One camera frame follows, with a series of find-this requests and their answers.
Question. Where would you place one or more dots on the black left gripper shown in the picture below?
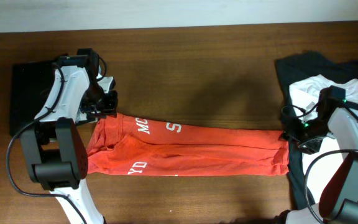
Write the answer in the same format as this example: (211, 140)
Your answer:
(109, 107)

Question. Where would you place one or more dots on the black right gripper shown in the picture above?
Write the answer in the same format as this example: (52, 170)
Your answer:
(290, 130)

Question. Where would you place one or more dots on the red orange printed t-shirt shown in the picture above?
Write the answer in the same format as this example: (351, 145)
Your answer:
(125, 145)

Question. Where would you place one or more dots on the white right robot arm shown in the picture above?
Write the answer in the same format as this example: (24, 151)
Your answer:
(346, 161)

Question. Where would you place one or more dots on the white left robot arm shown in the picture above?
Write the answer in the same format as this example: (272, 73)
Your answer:
(54, 153)

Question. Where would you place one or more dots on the folded white patterned garment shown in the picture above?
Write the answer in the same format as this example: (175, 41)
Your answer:
(81, 118)

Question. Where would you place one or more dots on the dark green t-shirt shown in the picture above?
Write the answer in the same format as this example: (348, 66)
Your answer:
(301, 78)

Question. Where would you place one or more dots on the folded black garment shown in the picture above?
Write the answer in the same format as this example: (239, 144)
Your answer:
(31, 83)

